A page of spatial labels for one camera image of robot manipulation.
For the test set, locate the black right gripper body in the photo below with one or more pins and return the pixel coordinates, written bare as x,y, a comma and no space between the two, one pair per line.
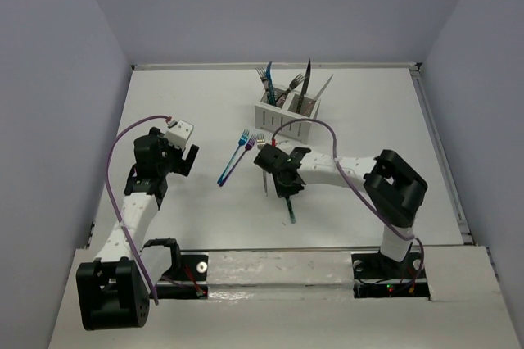
283,189

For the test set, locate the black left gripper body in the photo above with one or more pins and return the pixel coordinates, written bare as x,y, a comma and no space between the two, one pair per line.
172,158

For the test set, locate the silver knife teal marbled handle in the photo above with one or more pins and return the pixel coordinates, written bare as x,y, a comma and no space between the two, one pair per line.
290,210

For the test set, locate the silver knife pink handle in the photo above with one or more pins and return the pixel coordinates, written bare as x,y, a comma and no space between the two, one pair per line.
320,93

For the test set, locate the silver fork pink handle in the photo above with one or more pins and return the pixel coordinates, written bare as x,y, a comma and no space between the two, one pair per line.
281,100

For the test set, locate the silver fork black riveted handle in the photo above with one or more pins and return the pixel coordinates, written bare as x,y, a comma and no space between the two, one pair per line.
293,85

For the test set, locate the silver fork teal marbled handle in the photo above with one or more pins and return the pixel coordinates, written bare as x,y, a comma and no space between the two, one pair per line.
264,80

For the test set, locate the silver knife black speckled handle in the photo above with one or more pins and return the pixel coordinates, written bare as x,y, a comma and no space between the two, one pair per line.
304,88

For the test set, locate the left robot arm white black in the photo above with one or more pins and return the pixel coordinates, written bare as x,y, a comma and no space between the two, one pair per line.
116,287

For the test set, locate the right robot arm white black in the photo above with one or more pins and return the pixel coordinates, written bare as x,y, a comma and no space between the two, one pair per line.
387,183

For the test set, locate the plain silver fork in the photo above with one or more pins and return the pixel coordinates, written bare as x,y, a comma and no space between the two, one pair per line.
260,144

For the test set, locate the purple iridescent fork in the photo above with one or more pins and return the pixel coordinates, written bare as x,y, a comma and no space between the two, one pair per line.
249,145

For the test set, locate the blue iridescent fork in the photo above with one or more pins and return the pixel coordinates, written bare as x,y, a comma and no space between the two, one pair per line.
240,144

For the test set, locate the white perforated utensil caddy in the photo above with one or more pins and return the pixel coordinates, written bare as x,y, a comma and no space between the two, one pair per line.
269,118

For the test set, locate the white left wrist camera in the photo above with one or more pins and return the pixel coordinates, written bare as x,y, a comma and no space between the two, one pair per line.
178,133

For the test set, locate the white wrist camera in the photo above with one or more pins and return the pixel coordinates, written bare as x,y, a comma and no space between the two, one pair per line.
178,133
284,144

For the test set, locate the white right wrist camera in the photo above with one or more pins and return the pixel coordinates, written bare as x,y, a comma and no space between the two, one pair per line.
284,144

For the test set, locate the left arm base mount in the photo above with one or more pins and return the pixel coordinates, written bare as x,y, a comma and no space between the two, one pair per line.
188,281

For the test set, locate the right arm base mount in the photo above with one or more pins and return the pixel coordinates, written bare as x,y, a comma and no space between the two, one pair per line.
376,276

